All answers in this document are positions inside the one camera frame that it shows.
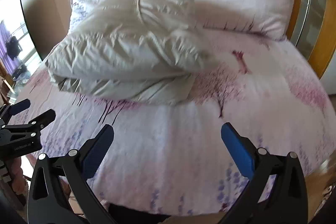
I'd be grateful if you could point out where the beige puffer jacket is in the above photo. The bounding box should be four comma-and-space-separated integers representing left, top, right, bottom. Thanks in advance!
46, 0, 218, 105

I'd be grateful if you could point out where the person's left hand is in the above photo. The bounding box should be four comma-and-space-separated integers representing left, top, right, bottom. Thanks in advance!
7, 157, 27, 195

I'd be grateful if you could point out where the dark framed window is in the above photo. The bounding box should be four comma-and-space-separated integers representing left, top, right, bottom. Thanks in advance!
1, 0, 42, 82

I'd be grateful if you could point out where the pink tree print bedsheet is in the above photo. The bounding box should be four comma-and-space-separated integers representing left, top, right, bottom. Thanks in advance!
11, 30, 335, 215

